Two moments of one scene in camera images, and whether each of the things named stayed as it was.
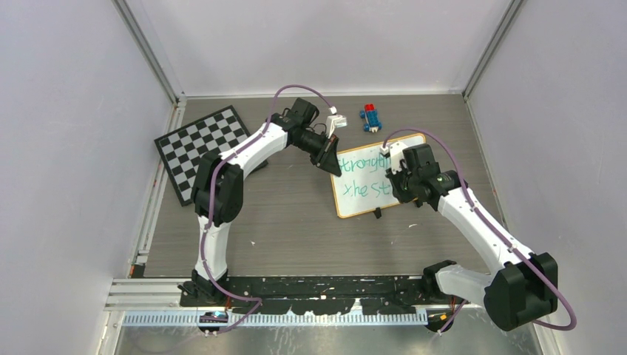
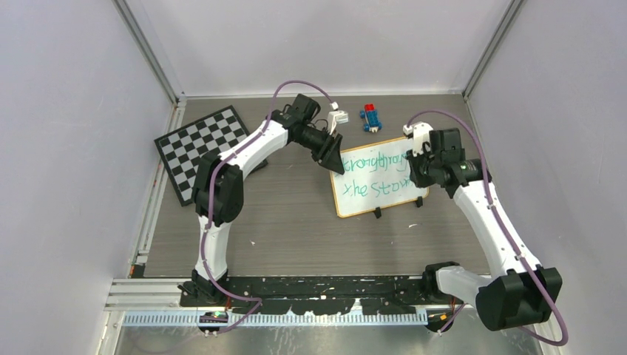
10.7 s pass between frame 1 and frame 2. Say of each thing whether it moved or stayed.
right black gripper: moved
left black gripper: stayed
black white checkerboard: stayed
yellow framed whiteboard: stayed
